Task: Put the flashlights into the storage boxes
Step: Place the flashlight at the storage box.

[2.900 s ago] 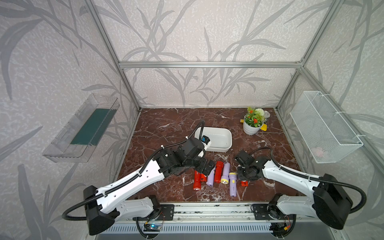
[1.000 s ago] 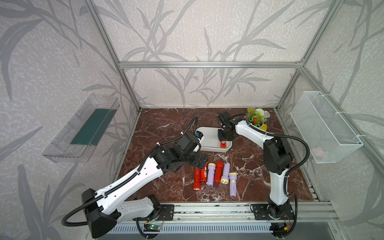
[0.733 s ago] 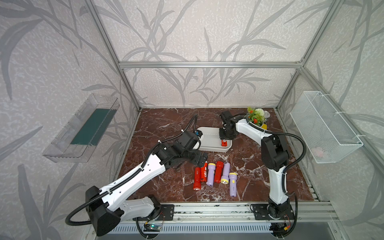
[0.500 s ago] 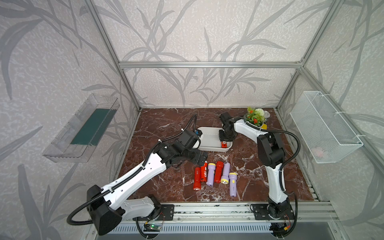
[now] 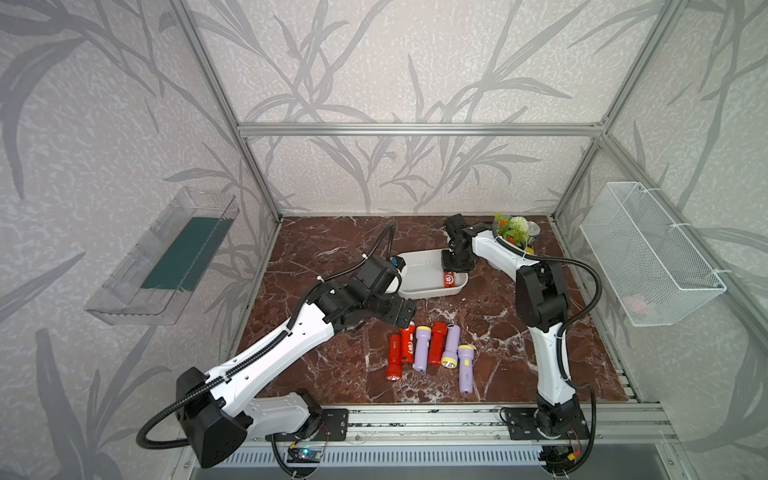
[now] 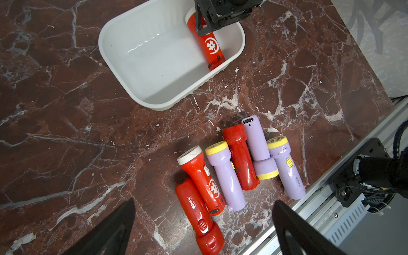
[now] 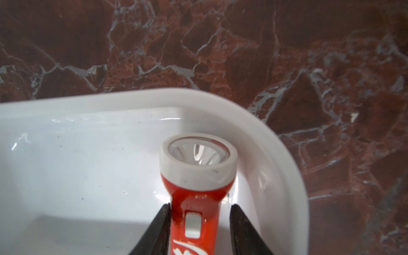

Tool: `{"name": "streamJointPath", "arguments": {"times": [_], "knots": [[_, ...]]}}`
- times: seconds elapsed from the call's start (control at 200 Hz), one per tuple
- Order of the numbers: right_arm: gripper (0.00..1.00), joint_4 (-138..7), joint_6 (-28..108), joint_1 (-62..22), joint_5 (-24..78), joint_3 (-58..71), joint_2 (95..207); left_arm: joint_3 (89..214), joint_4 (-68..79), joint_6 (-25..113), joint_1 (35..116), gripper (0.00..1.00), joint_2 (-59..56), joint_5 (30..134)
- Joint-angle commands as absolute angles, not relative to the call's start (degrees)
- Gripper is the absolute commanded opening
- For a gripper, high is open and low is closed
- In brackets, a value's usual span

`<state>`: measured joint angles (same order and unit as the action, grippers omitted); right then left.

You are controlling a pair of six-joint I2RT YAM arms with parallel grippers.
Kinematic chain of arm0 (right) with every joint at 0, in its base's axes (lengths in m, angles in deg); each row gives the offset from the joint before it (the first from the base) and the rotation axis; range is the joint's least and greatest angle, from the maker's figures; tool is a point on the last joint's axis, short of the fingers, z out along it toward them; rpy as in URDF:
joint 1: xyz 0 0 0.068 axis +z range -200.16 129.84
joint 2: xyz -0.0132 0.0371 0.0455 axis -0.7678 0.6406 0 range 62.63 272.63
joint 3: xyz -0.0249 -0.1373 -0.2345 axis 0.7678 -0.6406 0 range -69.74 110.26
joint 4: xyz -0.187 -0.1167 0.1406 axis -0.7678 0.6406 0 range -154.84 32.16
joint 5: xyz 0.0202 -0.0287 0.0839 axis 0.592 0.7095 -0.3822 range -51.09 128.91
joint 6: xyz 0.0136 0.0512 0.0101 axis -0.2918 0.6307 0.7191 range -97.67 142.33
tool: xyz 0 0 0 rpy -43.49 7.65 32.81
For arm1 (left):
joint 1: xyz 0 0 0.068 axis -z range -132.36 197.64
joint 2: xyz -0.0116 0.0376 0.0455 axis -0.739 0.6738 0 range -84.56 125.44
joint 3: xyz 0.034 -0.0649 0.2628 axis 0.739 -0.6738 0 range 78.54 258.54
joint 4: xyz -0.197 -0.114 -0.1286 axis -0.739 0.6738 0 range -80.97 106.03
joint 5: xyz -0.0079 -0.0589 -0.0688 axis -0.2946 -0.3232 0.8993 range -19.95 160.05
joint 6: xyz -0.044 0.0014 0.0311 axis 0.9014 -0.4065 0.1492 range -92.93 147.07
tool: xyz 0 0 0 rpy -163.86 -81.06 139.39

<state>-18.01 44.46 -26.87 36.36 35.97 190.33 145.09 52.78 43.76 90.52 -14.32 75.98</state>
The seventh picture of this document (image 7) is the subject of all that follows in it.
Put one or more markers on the white plastic storage box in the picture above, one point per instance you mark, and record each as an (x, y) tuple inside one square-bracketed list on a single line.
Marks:
[(80, 175)]

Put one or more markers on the red flashlight white cap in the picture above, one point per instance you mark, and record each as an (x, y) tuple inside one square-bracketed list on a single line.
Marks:
[(198, 170)]

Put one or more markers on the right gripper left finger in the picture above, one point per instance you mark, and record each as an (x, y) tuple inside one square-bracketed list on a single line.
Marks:
[(155, 240)]

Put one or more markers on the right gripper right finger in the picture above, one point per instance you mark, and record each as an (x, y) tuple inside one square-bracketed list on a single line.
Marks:
[(244, 237)]

